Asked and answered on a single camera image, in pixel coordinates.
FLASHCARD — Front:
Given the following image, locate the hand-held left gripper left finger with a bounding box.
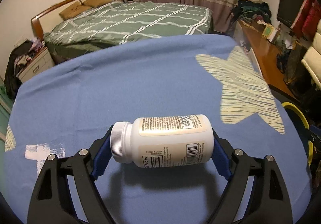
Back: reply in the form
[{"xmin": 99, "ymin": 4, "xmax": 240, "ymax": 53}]
[{"xmin": 27, "ymin": 124, "xmax": 118, "ymax": 224}]

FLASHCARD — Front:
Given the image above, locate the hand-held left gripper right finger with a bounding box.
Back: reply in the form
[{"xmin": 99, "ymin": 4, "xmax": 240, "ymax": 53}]
[{"xmin": 206, "ymin": 130, "xmax": 294, "ymax": 224}]

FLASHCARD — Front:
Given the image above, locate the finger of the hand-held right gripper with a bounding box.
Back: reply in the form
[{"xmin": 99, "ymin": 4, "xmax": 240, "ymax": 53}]
[{"xmin": 303, "ymin": 124, "xmax": 321, "ymax": 150}]

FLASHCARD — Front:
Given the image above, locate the black bin with yellow rim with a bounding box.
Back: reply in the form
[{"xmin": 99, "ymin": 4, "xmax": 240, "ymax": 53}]
[{"xmin": 281, "ymin": 102, "xmax": 315, "ymax": 165}]

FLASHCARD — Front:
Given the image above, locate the white pill bottle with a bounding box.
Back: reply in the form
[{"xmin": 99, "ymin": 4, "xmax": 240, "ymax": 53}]
[{"xmin": 110, "ymin": 114, "xmax": 215, "ymax": 167}]

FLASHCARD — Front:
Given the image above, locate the dark bag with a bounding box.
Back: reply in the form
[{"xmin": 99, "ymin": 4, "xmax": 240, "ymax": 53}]
[{"xmin": 276, "ymin": 39, "xmax": 311, "ymax": 86}]

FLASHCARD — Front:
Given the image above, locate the white down jacket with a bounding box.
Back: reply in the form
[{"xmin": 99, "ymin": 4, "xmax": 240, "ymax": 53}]
[{"xmin": 301, "ymin": 21, "xmax": 321, "ymax": 89}]

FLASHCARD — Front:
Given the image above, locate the blue star-print tablecloth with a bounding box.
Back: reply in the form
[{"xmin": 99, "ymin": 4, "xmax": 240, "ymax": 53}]
[{"xmin": 4, "ymin": 34, "xmax": 313, "ymax": 224}]

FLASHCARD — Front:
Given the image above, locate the long wooden desk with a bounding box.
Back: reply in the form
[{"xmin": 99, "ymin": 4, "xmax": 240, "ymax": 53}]
[{"xmin": 234, "ymin": 20, "xmax": 301, "ymax": 104}]

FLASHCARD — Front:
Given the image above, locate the sliding-door wardrobe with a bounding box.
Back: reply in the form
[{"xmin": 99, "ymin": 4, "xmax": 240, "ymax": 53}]
[{"xmin": 0, "ymin": 76, "xmax": 13, "ymax": 139}]

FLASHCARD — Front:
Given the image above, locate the green framed box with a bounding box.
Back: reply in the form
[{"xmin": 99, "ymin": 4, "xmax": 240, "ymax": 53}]
[{"xmin": 262, "ymin": 25, "xmax": 276, "ymax": 39}]

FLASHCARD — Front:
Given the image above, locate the white nightstand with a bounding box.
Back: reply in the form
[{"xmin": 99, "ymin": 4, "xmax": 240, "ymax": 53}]
[{"xmin": 19, "ymin": 47, "xmax": 54, "ymax": 83}]

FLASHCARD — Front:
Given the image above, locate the red dotted quilted jacket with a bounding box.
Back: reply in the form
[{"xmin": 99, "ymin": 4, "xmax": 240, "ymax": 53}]
[{"xmin": 292, "ymin": 0, "xmax": 321, "ymax": 41}]

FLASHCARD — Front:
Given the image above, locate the dark clothes pile on nightstand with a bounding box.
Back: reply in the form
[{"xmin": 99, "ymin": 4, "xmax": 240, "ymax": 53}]
[{"xmin": 4, "ymin": 39, "xmax": 46, "ymax": 99}]

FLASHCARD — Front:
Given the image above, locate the black television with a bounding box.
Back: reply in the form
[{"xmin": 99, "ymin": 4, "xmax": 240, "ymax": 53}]
[{"xmin": 276, "ymin": 0, "xmax": 309, "ymax": 29}]

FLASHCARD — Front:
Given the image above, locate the pile of dark clothes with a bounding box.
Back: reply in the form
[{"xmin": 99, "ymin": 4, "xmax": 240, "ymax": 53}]
[{"xmin": 231, "ymin": 0, "xmax": 272, "ymax": 25}]

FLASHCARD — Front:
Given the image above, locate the green checked quilt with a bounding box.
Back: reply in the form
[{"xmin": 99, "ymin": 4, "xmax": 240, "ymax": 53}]
[{"xmin": 44, "ymin": 1, "xmax": 213, "ymax": 60}]

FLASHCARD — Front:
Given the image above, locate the wooden bed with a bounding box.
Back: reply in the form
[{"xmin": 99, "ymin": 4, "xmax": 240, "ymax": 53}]
[{"xmin": 30, "ymin": 0, "xmax": 215, "ymax": 64}]

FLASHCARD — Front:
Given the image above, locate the brown pillow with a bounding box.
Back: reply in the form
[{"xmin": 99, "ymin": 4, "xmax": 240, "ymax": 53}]
[
  {"xmin": 83, "ymin": 0, "xmax": 112, "ymax": 7},
  {"xmin": 59, "ymin": 3, "xmax": 92, "ymax": 20}
]

